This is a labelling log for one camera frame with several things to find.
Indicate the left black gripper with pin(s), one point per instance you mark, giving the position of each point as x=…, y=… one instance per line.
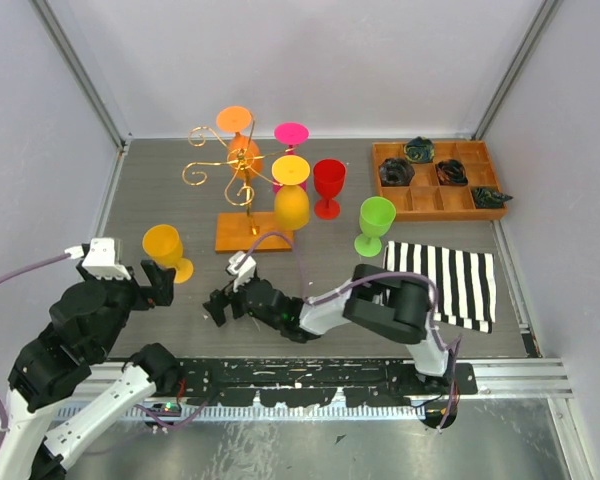
x=162, y=291

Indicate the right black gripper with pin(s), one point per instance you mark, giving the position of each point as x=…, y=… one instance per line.
x=218, y=300

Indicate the yellow wine glass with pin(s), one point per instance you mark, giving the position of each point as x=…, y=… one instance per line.
x=163, y=244
x=291, y=205

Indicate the gold wire wine glass rack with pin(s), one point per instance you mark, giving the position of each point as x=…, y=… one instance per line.
x=247, y=229

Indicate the orange plastic wine glass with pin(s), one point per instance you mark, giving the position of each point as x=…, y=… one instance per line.
x=234, y=120

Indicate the magenta plastic wine glass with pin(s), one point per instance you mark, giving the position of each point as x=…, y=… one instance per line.
x=291, y=135

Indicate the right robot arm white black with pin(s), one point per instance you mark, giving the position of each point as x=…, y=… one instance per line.
x=397, y=306

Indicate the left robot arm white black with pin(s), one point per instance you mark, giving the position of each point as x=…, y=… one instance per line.
x=85, y=324

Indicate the red plastic wine glass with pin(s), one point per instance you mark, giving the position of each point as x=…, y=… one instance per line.
x=329, y=177

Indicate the green plastic wine glass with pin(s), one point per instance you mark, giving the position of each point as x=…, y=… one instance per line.
x=377, y=214

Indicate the dark rolled tie left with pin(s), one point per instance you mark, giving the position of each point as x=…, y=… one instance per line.
x=396, y=172

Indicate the dark rolled tie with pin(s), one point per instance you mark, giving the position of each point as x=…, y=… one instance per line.
x=419, y=150
x=451, y=173
x=396, y=172
x=486, y=197

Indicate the black white striped cloth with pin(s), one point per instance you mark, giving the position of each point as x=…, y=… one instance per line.
x=465, y=281

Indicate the dark rolled tie top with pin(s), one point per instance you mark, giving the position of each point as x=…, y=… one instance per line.
x=419, y=150

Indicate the dark rolled tie middle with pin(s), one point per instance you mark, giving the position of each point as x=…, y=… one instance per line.
x=451, y=173

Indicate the dark rolled tie right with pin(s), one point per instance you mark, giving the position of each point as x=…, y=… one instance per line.
x=486, y=197

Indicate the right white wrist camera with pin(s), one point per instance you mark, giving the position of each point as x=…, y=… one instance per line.
x=242, y=268

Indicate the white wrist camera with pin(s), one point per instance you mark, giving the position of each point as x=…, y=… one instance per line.
x=100, y=258
x=242, y=268

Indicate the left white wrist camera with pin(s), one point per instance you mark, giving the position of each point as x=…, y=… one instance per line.
x=100, y=258

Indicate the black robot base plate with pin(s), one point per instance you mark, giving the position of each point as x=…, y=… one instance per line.
x=303, y=382

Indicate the grey slotted cable duct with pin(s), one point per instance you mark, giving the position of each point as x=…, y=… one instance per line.
x=334, y=412

